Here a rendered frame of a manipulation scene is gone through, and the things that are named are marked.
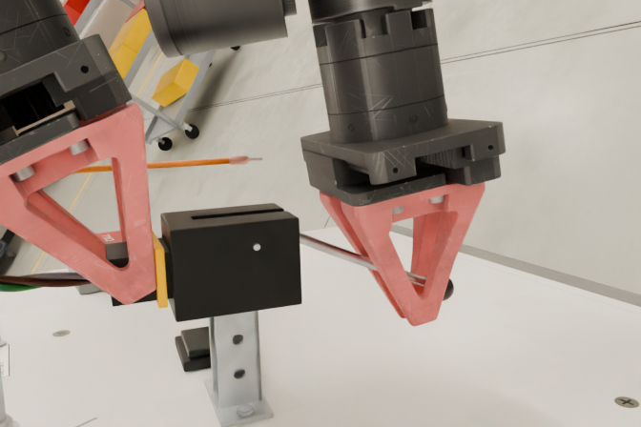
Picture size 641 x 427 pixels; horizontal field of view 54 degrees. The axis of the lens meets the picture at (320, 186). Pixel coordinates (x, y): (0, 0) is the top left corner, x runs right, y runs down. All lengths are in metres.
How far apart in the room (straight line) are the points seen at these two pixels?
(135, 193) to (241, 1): 0.09
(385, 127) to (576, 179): 1.48
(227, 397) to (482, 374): 0.13
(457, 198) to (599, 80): 1.63
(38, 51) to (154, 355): 0.19
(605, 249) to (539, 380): 1.27
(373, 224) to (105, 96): 0.13
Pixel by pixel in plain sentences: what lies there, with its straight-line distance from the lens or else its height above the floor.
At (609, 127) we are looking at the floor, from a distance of 1.80.
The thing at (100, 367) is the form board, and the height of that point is 1.13.
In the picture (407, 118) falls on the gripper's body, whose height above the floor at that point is 1.11.
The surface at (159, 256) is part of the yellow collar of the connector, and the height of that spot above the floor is 1.16.
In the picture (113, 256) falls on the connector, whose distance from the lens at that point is 0.28.
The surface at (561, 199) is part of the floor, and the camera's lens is 1.74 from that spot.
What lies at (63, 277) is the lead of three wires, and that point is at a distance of 0.28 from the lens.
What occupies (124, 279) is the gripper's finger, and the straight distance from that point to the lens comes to 0.27.
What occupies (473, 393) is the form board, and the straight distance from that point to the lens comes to 0.32.
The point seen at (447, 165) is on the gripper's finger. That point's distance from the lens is 0.28.
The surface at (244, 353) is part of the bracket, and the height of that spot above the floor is 1.11.
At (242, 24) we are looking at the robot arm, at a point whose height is 1.18.
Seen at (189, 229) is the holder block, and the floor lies 1.16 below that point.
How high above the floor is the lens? 1.26
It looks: 29 degrees down
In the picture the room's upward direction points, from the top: 56 degrees counter-clockwise
